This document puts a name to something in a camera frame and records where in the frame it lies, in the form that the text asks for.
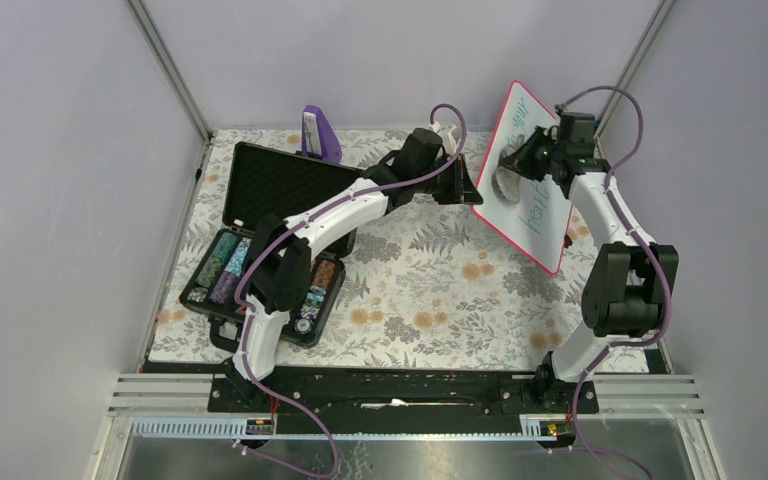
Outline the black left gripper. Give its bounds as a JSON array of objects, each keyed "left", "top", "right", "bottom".
[{"left": 415, "top": 155, "right": 483, "bottom": 207}]

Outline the grey round scrubber pad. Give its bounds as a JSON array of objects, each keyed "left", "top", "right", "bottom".
[{"left": 492, "top": 165, "right": 522, "bottom": 205}]

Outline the pink framed whiteboard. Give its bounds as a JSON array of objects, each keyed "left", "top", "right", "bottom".
[{"left": 472, "top": 80, "right": 572, "bottom": 275}]

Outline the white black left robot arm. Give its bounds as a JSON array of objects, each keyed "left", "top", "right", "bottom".
[{"left": 231, "top": 121, "right": 482, "bottom": 411}]

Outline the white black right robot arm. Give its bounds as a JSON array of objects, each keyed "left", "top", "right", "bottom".
[{"left": 492, "top": 109, "right": 679, "bottom": 412}]

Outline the purple metronome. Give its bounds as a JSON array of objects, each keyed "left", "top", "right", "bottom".
[{"left": 300, "top": 105, "right": 342, "bottom": 164}]

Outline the black poker chip case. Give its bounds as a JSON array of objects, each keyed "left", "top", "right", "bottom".
[{"left": 179, "top": 142, "right": 359, "bottom": 352}]

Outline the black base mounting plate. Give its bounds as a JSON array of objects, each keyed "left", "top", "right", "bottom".
[{"left": 208, "top": 366, "right": 599, "bottom": 435}]

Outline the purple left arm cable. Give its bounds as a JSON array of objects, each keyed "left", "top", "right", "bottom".
[{"left": 232, "top": 102, "right": 469, "bottom": 480}]

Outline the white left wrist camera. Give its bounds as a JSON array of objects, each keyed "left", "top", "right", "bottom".
[{"left": 428, "top": 121, "right": 461, "bottom": 156}]

